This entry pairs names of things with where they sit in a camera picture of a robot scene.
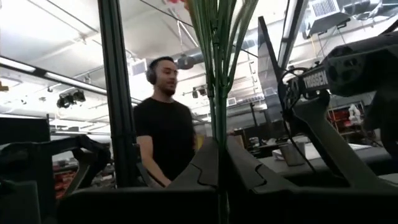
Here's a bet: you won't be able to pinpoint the red artificial flower bunch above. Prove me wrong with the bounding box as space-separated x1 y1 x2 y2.
166 0 259 224

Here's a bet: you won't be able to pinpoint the person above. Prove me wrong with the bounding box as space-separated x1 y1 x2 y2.
132 55 197 189

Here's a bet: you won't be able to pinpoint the dark articulated equipment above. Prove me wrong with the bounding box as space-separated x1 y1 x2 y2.
0 134 112 224

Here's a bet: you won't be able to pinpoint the grey ceiling duct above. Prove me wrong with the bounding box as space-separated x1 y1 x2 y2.
176 39 259 71

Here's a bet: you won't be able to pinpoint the ceiling ventilation unit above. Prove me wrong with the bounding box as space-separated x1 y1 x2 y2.
303 0 354 40

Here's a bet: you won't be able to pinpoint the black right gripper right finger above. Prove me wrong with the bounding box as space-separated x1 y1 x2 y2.
225 135 298 194

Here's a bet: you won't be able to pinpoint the red storage shelf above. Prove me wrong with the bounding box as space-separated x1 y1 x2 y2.
326 101 368 136

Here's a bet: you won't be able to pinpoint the black headphones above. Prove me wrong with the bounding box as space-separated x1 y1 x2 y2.
145 60 159 86

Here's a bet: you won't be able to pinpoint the grey work table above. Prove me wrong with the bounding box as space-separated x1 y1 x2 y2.
257 143 392 180

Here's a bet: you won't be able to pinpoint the black monitor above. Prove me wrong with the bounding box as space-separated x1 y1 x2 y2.
0 116 51 146

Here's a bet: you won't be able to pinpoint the long ceiling light fixture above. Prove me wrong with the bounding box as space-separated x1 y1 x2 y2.
0 55 142 105

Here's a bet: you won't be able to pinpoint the red storage bins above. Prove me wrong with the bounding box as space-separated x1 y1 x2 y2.
52 161 78 200

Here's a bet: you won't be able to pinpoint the black aluminium frame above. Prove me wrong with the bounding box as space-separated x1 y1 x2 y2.
97 0 309 189

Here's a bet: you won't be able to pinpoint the grey metal cup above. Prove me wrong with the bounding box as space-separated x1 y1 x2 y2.
277 141 307 167

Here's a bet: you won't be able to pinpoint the white robot figure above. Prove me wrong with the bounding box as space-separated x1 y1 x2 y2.
347 103 363 126

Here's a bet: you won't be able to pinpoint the black ceiling spotlights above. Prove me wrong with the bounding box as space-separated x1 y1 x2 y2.
55 89 87 110

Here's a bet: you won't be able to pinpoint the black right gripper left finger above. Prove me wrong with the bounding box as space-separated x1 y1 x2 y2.
167 136 220 189

